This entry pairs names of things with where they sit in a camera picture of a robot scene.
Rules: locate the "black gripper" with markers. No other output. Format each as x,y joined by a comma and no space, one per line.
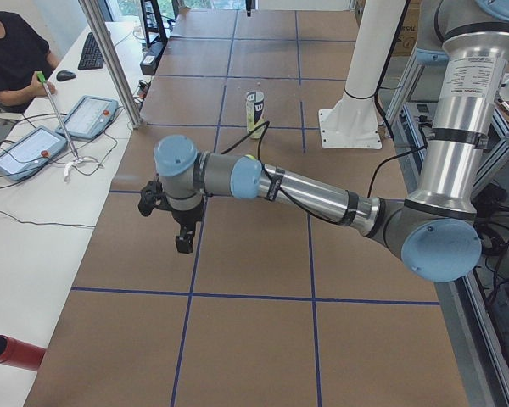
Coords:
186,219

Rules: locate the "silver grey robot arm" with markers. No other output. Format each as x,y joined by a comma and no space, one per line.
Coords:
431,230

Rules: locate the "clear tennis ball can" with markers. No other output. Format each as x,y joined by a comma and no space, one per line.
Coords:
255,122

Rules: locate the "brown paper table cover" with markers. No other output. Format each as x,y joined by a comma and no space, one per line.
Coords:
273,307

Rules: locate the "metal grabber stick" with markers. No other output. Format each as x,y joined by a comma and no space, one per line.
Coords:
77,160

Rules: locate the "far teach pendant tablet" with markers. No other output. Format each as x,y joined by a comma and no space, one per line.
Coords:
90,117

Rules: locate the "teach pendant tablet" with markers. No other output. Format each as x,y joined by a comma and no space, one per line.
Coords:
27,156
90,117

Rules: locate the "black computer box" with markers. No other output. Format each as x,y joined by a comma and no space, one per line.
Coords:
152,57

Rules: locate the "near teach pendant tablet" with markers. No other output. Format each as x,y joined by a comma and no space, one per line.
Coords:
27,156

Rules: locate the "black keyboard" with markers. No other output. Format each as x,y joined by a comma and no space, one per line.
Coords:
91,57

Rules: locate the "black computer mouse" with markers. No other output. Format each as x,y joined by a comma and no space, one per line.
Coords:
65,75

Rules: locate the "red cylinder tube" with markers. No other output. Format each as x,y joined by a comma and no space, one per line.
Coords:
19,354

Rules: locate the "person in black shirt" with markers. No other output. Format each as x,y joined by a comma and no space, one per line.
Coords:
23,54

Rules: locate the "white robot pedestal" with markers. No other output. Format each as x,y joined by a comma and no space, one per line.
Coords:
353,121

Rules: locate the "aluminium frame post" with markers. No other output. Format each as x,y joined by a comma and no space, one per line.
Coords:
100,29

